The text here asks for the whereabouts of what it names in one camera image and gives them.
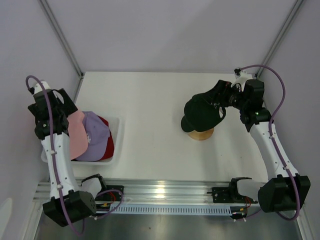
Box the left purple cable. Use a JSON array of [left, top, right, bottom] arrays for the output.
[[25, 74, 125, 237]]

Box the lavender baseball cap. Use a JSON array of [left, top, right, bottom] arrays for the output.
[[76, 111, 110, 162]]

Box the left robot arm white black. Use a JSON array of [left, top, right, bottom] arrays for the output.
[[28, 84, 108, 227]]

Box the pink baseball cap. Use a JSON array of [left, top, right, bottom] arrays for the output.
[[67, 110, 88, 160]]

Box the wooden hat stand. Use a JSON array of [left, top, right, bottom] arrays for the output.
[[187, 128, 215, 141]]

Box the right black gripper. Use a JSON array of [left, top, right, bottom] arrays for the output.
[[201, 80, 248, 111]]

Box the white plastic basket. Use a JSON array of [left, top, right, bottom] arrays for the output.
[[52, 114, 122, 166]]

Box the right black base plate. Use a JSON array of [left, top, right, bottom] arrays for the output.
[[207, 187, 235, 204]]

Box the aluminium mounting rail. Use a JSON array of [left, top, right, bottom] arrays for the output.
[[32, 177, 306, 208]]

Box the left aluminium frame post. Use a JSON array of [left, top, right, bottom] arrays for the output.
[[37, 0, 83, 78]]

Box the aluminium frame post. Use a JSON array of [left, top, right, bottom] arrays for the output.
[[37, 0, 83, 78], [261, 0, 307, 66]]

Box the red baseball cap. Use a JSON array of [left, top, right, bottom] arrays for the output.
[[99, 116, 115, 161]]

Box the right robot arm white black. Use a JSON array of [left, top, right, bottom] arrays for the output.
[[181, 79, 311, 215]]

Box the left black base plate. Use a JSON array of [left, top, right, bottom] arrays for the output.
[[95, 185, 124, 203]]

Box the dark green baseball cap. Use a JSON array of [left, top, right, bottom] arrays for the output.
[[180, 99, 226, 133]]

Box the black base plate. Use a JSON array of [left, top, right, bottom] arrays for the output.
[[207, 187, 235, 204], [95, 185, 124, 203]]

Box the right aluminium frame post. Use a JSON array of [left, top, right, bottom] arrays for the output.
[[261, 0, 307, 66]]

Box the white slotted cable duct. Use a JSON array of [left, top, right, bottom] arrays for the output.
[[114, 204, 232, 216]]

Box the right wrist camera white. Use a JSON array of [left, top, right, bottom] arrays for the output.
[[233, 68, 253, 87]]

